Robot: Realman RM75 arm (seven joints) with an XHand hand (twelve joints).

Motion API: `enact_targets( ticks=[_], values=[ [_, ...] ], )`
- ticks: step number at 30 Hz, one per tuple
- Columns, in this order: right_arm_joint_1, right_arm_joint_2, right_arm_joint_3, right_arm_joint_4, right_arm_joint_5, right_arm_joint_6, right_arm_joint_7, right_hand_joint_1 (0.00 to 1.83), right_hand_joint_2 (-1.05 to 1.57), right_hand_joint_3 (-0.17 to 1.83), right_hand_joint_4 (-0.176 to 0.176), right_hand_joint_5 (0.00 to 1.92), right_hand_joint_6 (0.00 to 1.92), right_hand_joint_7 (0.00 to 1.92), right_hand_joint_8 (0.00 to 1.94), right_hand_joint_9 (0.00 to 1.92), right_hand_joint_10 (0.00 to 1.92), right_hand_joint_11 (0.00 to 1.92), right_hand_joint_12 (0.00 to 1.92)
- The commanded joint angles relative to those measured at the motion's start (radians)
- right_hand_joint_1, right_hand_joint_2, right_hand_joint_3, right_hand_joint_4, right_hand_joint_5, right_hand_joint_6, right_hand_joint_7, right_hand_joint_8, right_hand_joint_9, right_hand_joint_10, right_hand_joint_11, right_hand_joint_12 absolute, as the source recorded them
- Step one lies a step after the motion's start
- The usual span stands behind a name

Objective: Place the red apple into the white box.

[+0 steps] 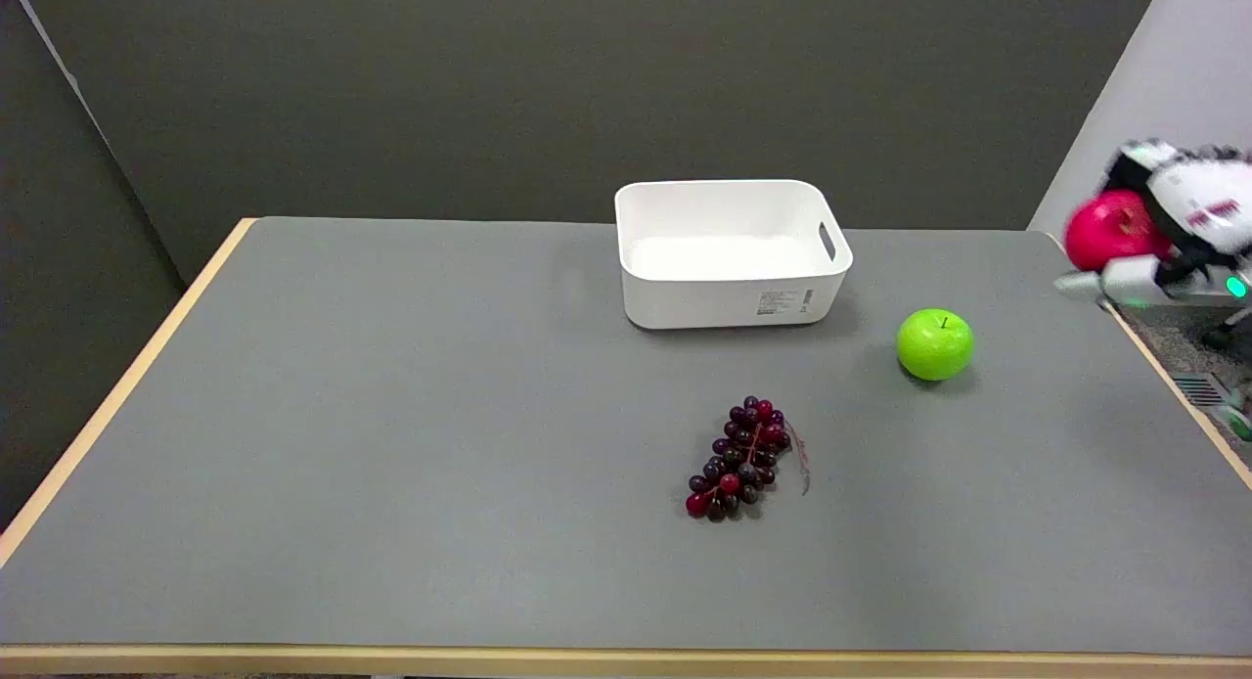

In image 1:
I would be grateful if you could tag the grey floor device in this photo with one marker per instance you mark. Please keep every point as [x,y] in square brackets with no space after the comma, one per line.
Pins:
[1230,400]

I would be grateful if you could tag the red apple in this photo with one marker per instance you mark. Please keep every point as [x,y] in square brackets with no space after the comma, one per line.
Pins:
[1107,231]

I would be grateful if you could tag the green apple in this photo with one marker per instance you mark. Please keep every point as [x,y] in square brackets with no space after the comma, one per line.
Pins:
[935,343]

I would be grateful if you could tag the white plastic box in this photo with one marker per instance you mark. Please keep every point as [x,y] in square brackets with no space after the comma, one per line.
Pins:
[729,253]

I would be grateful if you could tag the dark purple grape bunch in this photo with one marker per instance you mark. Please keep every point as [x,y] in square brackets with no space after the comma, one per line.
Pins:
[740,459]

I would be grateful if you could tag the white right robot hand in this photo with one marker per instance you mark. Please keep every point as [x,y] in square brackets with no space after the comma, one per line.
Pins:
[1201,209]

